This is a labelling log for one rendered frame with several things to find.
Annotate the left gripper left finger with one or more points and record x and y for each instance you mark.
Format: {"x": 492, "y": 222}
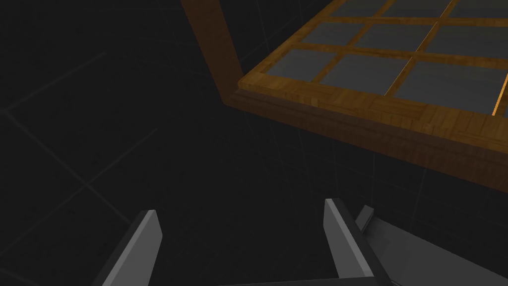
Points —
{"x": 137, "y": 254}

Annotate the wooden door with glass panes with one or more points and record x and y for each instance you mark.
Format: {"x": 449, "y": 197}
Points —
{"x": 357, "y": 107}

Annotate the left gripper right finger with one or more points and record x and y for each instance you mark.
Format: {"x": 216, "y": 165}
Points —
{"x": 345, "y": 246}

